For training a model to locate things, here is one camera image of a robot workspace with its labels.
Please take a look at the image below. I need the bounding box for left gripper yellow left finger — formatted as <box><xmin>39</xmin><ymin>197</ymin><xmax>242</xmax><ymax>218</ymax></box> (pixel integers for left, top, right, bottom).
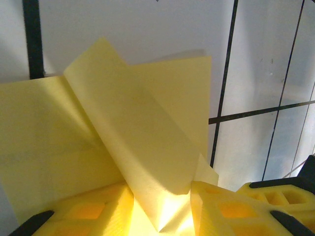
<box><xmin>9</xmin><ymin>182</ymin><xmax>135</xmax><ymax>236</ymax></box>

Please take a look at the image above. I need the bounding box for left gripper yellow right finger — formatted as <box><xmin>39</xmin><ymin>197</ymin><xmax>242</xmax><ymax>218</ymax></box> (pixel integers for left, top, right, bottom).
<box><xmin>190</xmin><ymin>180</ymin><xmax>314</xmax><ymax>236</ymax></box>

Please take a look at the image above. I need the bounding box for yellow paper sheet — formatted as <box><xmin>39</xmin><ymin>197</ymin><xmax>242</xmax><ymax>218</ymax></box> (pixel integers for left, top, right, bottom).
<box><xmin>0</xmin><ymin>36</ymin><xmax>220</xmax><ymax>234</ymax></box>

